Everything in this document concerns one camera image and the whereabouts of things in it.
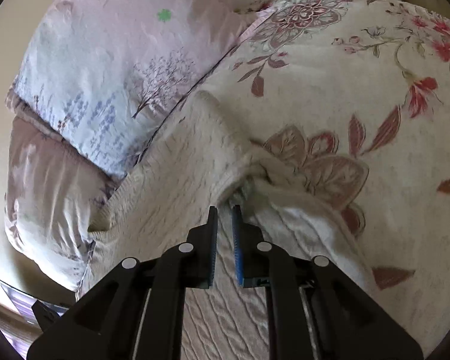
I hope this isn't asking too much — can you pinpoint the beige cable knit sweater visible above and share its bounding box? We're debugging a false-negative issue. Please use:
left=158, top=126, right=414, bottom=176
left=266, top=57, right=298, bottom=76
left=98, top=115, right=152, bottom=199
left=78, top=91, right=377, bottom=359

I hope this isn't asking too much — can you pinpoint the striped purple curtain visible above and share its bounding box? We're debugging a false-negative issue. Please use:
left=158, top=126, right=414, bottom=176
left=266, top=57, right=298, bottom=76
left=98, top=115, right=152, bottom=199
left=0, top=280, right=39, bottom=326

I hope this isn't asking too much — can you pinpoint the cream floral bedspread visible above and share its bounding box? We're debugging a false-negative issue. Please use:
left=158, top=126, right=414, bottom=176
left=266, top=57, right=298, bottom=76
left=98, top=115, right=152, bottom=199
left=74, top=0, right=450, bottom=360

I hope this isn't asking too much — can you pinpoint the pink floral pillow with tree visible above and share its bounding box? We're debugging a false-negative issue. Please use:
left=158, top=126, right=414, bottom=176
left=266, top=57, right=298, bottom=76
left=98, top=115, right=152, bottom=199
left=13, top=0, right=256, bottom=180

